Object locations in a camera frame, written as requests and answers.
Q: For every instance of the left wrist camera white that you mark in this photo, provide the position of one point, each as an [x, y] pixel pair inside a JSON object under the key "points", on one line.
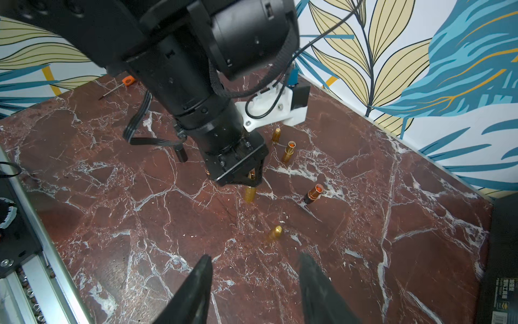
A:
{"points": [[286, 102]]}

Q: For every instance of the orange handled screwdriver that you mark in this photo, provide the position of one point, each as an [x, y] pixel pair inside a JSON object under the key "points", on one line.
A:
{"points": [[127, 81]]}

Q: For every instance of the gold lipstick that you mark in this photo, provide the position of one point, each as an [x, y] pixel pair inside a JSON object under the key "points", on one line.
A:
{"points": [[250, 192], [289, 151], [275, 233]]}

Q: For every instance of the black lipstick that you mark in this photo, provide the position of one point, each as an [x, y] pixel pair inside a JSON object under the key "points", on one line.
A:
{"points": [[313, 194]]}

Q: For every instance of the aluminium frame rail front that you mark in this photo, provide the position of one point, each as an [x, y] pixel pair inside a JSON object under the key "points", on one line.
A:
{"points": [[41, 290]]}

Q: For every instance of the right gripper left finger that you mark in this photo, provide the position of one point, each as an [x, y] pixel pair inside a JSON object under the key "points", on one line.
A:
{"points": [[190, 304]]}

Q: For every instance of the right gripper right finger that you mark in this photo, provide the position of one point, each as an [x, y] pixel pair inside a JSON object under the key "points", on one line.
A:
{"points": [[321, 303]]}

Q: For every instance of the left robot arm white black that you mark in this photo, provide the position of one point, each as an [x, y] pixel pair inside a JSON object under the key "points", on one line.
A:
{"points": [[194, 58]]}

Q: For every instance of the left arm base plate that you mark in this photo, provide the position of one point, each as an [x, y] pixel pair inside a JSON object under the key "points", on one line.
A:
{"points": [[18, 239]]}

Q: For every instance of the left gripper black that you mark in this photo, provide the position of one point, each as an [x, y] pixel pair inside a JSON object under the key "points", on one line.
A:
{"points": [[242, 164]]}

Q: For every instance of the yellow black toolbox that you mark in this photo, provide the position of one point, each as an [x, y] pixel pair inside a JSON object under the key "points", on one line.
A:
{"points": [[497, 302]]}

